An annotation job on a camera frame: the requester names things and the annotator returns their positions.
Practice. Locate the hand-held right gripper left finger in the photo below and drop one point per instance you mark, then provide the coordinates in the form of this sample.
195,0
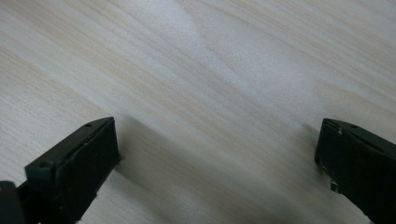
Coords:
77,165

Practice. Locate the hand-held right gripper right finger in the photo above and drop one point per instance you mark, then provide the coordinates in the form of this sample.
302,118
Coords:
358,165

